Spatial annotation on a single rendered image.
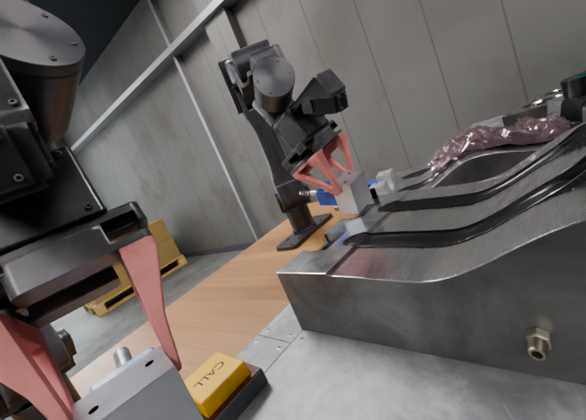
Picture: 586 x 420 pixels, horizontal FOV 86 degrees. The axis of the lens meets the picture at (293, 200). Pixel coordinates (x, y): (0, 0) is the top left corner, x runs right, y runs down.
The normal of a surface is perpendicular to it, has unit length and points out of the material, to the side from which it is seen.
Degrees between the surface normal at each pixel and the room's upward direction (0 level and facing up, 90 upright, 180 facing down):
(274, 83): 78
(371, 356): 0
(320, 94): 98
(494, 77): 90
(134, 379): 2
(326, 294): 90
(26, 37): 65
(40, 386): 84
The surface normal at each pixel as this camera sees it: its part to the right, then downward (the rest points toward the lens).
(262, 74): 0.07, -0.07
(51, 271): 0.33, -0.48
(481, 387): -0.38, -0.91
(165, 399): 0.57, -0.05
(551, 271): -0.62, 0.39
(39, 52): 0.57, -0.60
